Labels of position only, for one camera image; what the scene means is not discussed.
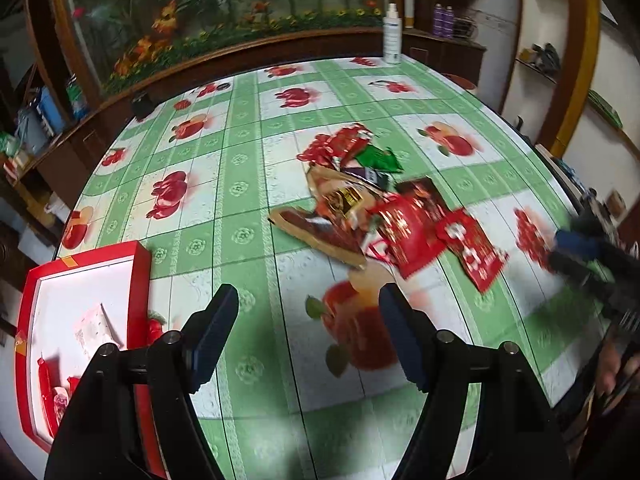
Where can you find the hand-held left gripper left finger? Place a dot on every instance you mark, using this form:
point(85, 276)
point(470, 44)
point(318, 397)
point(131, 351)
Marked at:
point(216, 327)

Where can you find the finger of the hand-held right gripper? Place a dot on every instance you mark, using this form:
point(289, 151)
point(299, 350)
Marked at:
point(575, 270)
point(577, 244)

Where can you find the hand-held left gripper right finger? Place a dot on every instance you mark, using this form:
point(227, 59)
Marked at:
point(400, 335)

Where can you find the red patterned snack packet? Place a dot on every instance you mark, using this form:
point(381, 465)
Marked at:
point(531, 235)

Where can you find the red cardboard box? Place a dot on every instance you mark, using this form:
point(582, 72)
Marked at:
point(137, 290)

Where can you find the red white-print snack packet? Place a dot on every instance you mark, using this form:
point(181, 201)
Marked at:
point(472, 250)

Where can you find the green snack packet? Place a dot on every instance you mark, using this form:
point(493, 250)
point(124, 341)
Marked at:
point(378, 158)

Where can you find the person's right hand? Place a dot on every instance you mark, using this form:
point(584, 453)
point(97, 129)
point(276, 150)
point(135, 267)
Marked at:
point(611, 367)

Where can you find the large red snack packet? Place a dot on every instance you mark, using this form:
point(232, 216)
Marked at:
point(407, 232)

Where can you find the white snack packet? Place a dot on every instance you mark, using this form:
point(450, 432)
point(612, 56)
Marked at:
point(95, 330)

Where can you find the long brown snack packet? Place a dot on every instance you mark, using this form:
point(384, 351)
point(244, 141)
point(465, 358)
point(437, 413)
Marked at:
point(320, 232)

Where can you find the brown gold-label snack packet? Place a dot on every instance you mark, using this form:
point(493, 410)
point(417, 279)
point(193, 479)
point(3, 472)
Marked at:
point(345, 199)

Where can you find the dark snack packet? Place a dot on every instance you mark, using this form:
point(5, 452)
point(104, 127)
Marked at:
point(374, 178)

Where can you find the red pink snack packet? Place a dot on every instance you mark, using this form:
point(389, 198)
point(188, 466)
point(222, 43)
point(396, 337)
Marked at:
point(69, 392)

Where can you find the yellow pillar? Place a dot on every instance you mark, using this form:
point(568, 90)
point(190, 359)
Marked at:
point(575, 65)

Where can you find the small red snack packet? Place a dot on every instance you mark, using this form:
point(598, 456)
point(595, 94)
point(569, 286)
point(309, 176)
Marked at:
point(47, 392)

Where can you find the crinkled red snack packet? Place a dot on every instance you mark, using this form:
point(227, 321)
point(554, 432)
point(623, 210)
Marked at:
point(337, 144)

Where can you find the fruit-print green tablecloth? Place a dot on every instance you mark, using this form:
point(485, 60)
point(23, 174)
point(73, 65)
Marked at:
point(280, 110)

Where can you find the small black object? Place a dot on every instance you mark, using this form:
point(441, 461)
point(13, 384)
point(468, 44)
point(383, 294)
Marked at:
point(142, 105)

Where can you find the purple bottle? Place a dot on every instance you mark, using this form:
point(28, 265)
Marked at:
point(449, 22)
point(438, 21)

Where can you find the blue box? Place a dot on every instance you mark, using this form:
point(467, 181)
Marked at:
point(51, 110)

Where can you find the white spray bottle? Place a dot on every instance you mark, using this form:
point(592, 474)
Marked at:
point(391, 35)

